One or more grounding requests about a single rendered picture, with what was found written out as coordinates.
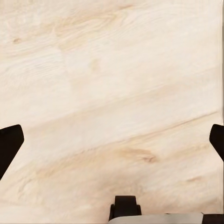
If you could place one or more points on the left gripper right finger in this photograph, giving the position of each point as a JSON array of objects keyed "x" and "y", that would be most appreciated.
[{"x": 217, "y": 139}]

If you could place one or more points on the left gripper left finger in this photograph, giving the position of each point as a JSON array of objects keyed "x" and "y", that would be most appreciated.
[{"x": 11, "y": 140}]

